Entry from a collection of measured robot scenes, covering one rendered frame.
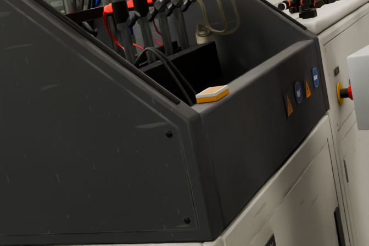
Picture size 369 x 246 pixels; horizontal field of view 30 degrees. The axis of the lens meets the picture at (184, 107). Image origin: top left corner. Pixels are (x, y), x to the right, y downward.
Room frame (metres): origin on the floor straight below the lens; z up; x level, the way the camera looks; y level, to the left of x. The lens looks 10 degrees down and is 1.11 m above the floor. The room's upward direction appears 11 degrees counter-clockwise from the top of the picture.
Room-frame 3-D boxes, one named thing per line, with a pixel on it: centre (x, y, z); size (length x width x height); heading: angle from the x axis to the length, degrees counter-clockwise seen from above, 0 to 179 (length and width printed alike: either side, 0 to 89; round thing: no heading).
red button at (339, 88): (1.53, -0.37, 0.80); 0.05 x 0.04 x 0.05; 154
